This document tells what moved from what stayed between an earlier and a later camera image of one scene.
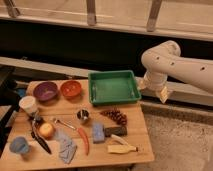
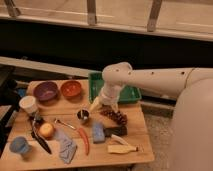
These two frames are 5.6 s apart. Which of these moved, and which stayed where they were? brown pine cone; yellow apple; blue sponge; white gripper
Moved: white gripper
Stayed: brown pine cone; blue sponge; yellow apple
